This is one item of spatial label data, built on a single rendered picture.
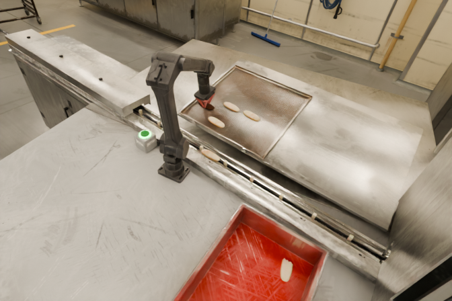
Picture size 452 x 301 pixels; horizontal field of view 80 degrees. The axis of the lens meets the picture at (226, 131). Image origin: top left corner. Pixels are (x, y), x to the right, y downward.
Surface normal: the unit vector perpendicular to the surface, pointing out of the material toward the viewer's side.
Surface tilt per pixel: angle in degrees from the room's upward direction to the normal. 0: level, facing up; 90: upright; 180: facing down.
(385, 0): 90
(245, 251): 0
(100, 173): 0
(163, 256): 0
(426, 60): 90
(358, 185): 10
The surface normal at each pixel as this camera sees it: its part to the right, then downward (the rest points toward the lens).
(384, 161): -0.03, -0.66
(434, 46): -0.59, 0.49
